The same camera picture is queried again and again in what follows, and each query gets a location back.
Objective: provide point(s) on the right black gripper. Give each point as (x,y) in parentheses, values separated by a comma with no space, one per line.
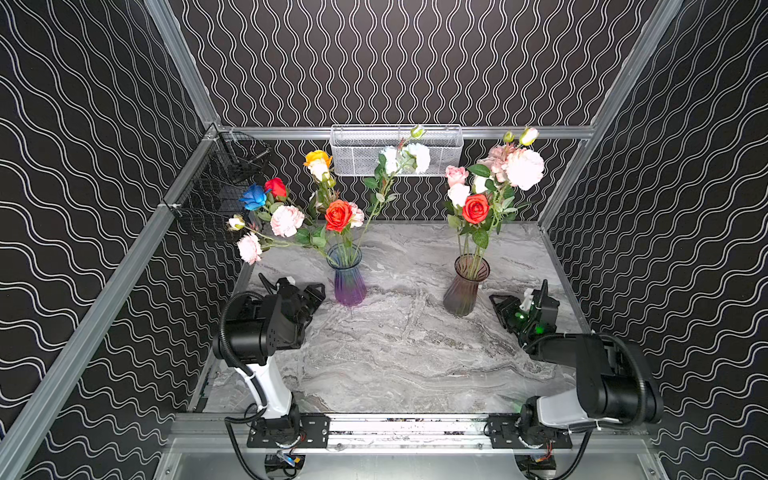
(513,309)

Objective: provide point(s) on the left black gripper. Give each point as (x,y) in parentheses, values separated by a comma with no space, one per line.
(306,294)

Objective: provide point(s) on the blue purple glass vase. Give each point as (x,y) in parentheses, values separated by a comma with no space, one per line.
(349,286)

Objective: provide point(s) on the smoky pink glass vase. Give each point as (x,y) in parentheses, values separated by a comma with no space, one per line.
(461,295)

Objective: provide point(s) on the light pink carnation spray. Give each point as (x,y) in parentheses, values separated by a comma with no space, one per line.
(255,241)

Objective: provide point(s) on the cream bud flower stem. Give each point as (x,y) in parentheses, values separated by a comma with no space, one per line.
(325,183)

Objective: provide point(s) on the pale pink flower spray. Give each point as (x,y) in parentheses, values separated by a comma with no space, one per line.
(357,218)

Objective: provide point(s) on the orange red rose stem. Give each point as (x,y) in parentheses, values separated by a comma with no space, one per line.
(475,226)

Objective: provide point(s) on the yellow rose stem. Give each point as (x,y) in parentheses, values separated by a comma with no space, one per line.
(318,156)

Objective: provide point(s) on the pink flower spray stem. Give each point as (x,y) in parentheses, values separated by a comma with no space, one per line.
(509,168)

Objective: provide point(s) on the white flower spray stem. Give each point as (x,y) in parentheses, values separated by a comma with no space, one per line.
(408,156)

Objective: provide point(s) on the blue rose stem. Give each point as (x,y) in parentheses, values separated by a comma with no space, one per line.
(257,202)

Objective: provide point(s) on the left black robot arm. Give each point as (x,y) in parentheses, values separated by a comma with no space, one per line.
(252,329)

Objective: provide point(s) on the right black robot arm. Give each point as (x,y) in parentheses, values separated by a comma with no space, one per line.
(615,388)

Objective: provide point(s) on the black wire wall basket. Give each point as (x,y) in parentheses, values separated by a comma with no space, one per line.
(233,162)

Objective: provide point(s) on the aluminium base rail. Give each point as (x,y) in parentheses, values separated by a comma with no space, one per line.
(392,434)

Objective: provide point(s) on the white mesh wall basket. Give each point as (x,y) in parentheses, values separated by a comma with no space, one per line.
(355,148)

